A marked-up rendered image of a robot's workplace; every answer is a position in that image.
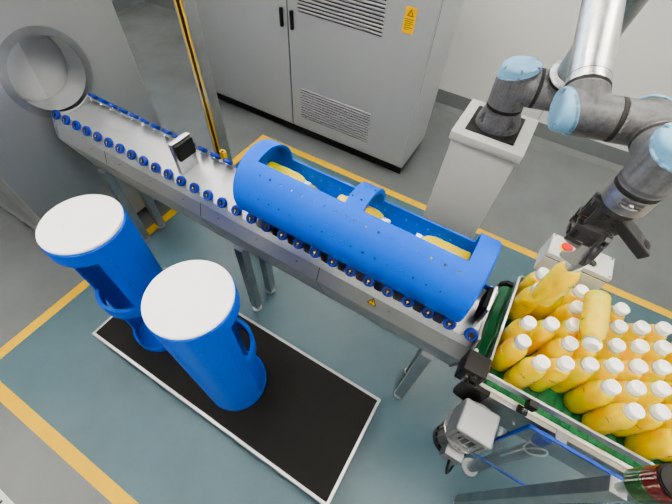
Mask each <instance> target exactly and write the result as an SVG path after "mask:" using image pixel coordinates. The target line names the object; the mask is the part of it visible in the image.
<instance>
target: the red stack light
mask: <svg viewBox="0 0 672 504"><path fill-rule="evenodd" d="M660 465H662V464H658V465H651V466H646V467H644V468H643V469H642V471H641V482H642V484H643V486H644V488H645V490H646V491H647V493H648V494H649V495H650V496H651V497H652V498H653V499H655V500H656V501H658V502H660V503H662V504H672V498H670V497H669V496H668V495H667V494H666V493H665V492H664V491H663V489H662V488H661V486H660V484H659V482H658V479H657V469H658V467H659V466H660Z"/></svg>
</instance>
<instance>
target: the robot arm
mask: <svg viewBox="0 0 672 504"><path fill-rule="evenodd" d="M648 1H649V0H582V3H581V7H580V12H579V17H578V22H577V27H576V32H575V36H574V41H573V45H572V47H571V48H570V50H569V51H568V53H567V54H566V56H565V57H564V59H562V60H560V61H558V62H556V63H555V64H554V65H553V66H552V68H551V69H548V68H543V64H542V62H541V61H539V60H538V59H537V58H534V57H531V56H521V55H520V56H513V57H510V58H508V59H506V60H505V61H504V62H503V63H502V65H501V67H500V69H499V71H498V72H497V76H496V78H495V81H494V84H493V87H492V89H491V92H490V95H489V97H488V100H487V103H486V104H485V106H484V107H483V108H482V109H481V110H480V111H479V113H478V114H477V117H476V120H475V122H476V125H477V126H478V127H479V128H480V129H481V130H482V131H484V132H486V133H488V134H491V135H494V136H502V137H504V136H511V135H514V134H515V133H517V132H518V130H519V128H520V125H521V112H522V110H523V108H524V107H525V108H531V109H536V110H542V111H548V112H549V113H548V117H547V125H548V128H549V129H550V130H551V131H553V132H557V133H561V134H562V135H572V136H577V137H583V138H588V139H593V140H599V141H604V142H607V143H613V144H618V145H624V146H627V147H628V151H629V155H630V161H629V162H628V163H627V165H626V166H625V167H624V168H623V169H622V170H621V171H620V172H619V173H618V175H617V176H616V177H615V178H614V179H613V180H612V181H611V182H610V184H609V185H608V186H607V187H606V188H605V189H604V190H603V192H602V193H600V192H596V193H595V194H594V195H593V196H592V197H591V199H590V200H589V201H588V202H587V203H586V204H585V205H584V206H581V207H580V208H579V209H578V210H577V212H576V213H575V214H574V215H573V216H572V217H571V218H570V220H569V221H571V222H570V223H569V225H568V226H567V229H566V236H565V237H564V240H565V241H567V242H568V243H569V244H571V245H572V246H573V247H575V248H576V249H575V250H574V251H565V250H564V251H561V252H560V253H559V256H560V257H561V258H562V259H564V260H565V261H566V262H568V263H569V264H571V266H570V267H569V268H568V269H567V271H569V272H570V271H574V270H577V269H580V268H582V267H584V266H586V265H588V264H589V263H591V262H592V261H593V260H595V259H596V258H597V257H598V255H599V254H600V253H601V252H602V251H603V250H604V249H606V248H607V247H608V245H609V244H610V243H611V242H612V241H613V239H614V236H616V235H619V236H620V238H621V239H622V240H623V241H624V243H625V244H626V245H627V247H628V248H629V249H630V250H631V252H632V253H633V254H634V256H635V257H636V258H637V259H642V258H646V257H649V256H650V249H651V244H650V242H649V241H648V239H647V238H646V237H645V235H644V234H643V233H642V232H641V230H640V229H639V228H638V226H637V225H636V224H635V222H634V221H633V219H634V218H641V217H644V216H645V215H646V214H647V213H648V212H650V211H651V210H652V209H653V208H654V207H655V206H656V205H657V204H658V203H660V202H661V200H663V199H664V198H665V197H666V196H667V195H668V194H670V193H671V192H672V98H670V97H668V96H666V95H662V94H649V95H645V96H642V97H639V98H637V99H636V98H630V97H626V96H620V95H614V94H611V92H612V87H613V82H612V79H613V73H614V68H615V62H616V56H617V51H618V45H619V39H620V37H621V35H622V34H623V33H624V31H625V30H626V29H627V28H628V26H629V25H630V24H631V22H632V21H633V20H634V19H635V17H636V16H637V15H638V14H639V12H640V11H641V10H642V8H643V7H644V6H645V5H646V3H647V2H648ZM578 212H579V213H578ZM577 213H578V214H577Z"/></svg>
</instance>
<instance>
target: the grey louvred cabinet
mask: <svg viewBox="0 0 672 504"><path fill-rule="evenodd" d="M195 2H196V6H197V11H198V15H199V19H200V23H201V28H202V32H203V36H204V41H205V45H206V49H207V53H208V58H209V62H210V66H211V71H212V75H213V79H214V84H215V88H216V92H217V96H218V98H219V99H221V100H223V101H226V102H228V103H231V104H233V105H235V106H238V107H240V108H243V109H245V110H247V111H250V112H252V113H254V114H257V115H259V116H262V117H264V118H266V119H269V120H271V121H274V122H276V123H278V124H281V125H283V126H286V127H288V128H290V129H293V130H295V131H298V132H300V133H302V134H305V135H307V136H310V137H312V138H314V139H317V140H319V141H322V142H324V143H326V144H329V145H331V146H334V147H336V148H338V149H341V150H343V151H346V152H348V153H350V154H353V155H355V156H358V157H360V158H362V159H365V160H367V161H370V162H372V163H374V164H377V165H379V166H382V167H384V168H386V169H389V170H391V171H394V172H396V173H398V174H400V173H401V171H402V170H403V169H404V167H405V166H406V164H407V163H408V162H409V160H410V159H411V158H412V156H413V155H414V154H415V152H416V151H417V150H418V148H419V147H420V145H421V142H422V140H423V139H424V137H425V133H426V130H427V126H428V123H429V119H430V116H431V113H432V109H433V106H434V102H435V99H436V96H437V92H438V89H439V85H440V82H441V78H442V75H443V72H444V68H445V65H446V61H447V58H448V55H449V51H450V48H451V44H452V41H453V37H454V34H455V31H456V27H457V24H458V20H459V17H460V14H461V10H462V7H463V3H464V0H195Z"/></svg>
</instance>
